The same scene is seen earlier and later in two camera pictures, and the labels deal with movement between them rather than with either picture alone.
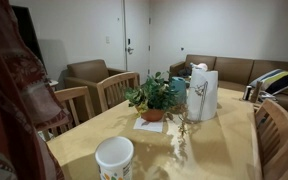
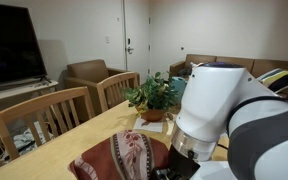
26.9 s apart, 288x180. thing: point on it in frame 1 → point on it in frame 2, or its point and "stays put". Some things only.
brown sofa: x=237 y=73 stays put
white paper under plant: x=152 y=126 stays put
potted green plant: x=156 y=98 stays put
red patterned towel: x=19 y=101 → x=127 y=155
